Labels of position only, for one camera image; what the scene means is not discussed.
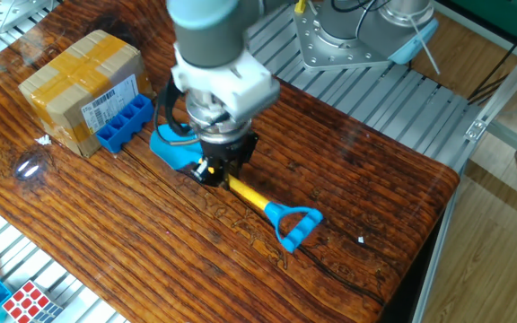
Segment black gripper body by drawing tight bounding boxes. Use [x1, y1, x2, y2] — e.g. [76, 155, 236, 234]
[199, 132, 260, 170]

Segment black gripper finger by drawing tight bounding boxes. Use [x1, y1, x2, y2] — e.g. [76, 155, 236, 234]
[223, 158, 247, 191]
[191, 157, 222, 187]

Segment blue yellow toy shovel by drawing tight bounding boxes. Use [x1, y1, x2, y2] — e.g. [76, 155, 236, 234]
[149, 123, 325, 254]

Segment long blue building block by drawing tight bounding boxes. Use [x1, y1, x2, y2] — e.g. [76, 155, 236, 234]
[95, 92, 155, 154]

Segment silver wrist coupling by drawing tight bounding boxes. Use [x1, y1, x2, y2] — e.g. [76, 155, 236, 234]
[185, 89, 255, 145]

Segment wood grain table mat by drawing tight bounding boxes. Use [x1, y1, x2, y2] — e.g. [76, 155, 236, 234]
[0, 0, 461, 323]

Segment taped cardboard box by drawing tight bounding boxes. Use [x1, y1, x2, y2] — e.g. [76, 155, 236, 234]
[18, 29, 155, 159]

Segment Rubik's cube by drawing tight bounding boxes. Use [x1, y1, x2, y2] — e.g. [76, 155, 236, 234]
[1, 280, 65, 323]

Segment silver metal mounting plate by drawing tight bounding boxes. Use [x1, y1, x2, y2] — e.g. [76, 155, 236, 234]
[0, 0, 49, 33]

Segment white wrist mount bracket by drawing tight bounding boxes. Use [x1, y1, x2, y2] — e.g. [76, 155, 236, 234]
[171, 48, 282, 125]

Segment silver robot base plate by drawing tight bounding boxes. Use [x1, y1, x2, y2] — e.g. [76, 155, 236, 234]
[293, 0, 397, 72]

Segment white cable tie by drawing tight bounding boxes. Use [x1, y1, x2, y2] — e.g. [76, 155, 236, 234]
[408, 13, 442, 75]

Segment aluminium frame beam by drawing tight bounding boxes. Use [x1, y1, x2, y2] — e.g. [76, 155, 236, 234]
[463, 31, 517, 167]

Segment black floor cables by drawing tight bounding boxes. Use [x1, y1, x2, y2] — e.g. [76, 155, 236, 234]
[467, 8, 517, 105]

